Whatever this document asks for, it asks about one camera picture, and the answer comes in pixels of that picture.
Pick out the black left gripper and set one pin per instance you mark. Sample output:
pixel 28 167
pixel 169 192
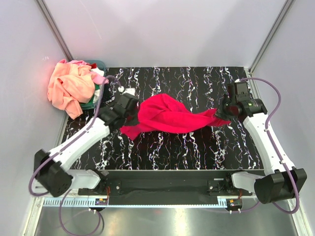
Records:
pixel 135 111

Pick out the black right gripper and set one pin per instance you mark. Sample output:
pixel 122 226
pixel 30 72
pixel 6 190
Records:
pixel 219 113

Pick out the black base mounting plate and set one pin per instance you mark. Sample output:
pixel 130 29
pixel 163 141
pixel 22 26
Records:
pixel 174 184

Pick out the magenta red t shirt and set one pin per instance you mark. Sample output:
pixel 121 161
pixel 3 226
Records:
pixel 163 113

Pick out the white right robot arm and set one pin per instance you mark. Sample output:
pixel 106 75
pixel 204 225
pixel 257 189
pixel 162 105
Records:
pixel 281 180

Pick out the teal laundry basket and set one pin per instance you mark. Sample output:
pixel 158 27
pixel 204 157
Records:
pixel 98 68

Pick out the red garment in basket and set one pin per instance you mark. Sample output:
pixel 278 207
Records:
pixel 93 66

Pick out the aluminium frame post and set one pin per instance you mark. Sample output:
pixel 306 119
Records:
pixel 54 28
pixel 272 32

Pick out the light pink garment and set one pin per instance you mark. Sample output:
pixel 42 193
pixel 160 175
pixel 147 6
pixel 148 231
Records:
pixel 85 63

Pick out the right aluminium frame post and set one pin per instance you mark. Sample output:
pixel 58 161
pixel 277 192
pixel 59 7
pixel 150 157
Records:
pixel 272 32

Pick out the green garment in basket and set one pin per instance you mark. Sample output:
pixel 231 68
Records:
pixel 94 99

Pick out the peach orange t shirt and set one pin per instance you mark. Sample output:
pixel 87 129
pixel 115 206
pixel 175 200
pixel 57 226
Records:
pixel 70 85

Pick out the white garment in basket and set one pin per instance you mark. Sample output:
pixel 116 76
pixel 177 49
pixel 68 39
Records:
pixel 97 76

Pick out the white slotted cable duct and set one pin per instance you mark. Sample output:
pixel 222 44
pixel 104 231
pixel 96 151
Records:
pixel 159 202

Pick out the left aluminium frame post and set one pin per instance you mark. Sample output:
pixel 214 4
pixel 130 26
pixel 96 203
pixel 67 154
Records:
pixel 54 28

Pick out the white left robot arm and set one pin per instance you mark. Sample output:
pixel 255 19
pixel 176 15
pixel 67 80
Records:
pixel 53 169

